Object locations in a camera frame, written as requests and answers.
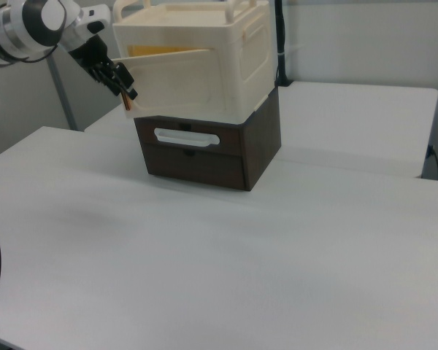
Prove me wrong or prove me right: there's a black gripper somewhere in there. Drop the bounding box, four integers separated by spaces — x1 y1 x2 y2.
67 34 139 101

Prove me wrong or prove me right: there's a cream cabinet door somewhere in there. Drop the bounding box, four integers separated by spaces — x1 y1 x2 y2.
112 48 229 120

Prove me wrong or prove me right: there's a cream plastic cabinet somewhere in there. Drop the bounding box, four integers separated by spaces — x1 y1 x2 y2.
111 0 277 126

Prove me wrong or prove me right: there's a brown drawer with small knob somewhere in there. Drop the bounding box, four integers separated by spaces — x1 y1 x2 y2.
141 142 247 191

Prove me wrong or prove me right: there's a dark brown drawer box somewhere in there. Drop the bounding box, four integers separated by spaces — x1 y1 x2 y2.
134 87 282 193

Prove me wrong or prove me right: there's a grey metal post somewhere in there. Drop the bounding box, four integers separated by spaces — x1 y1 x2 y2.
46 54 78 132

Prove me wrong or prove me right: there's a white drawer handle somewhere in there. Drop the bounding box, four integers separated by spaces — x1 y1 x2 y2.
153 127 220 148

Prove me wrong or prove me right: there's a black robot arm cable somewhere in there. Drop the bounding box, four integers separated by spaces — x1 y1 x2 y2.
0 31 61 69

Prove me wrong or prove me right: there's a brown drawer with white handle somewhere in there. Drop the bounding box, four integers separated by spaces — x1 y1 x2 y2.
134 117 244 155

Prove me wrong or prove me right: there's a black pole with cable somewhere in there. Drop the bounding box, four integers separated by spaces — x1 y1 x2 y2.
272 0 293 88

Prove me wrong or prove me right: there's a black cable at table side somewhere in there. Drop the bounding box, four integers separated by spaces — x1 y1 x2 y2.
425 144 438 181

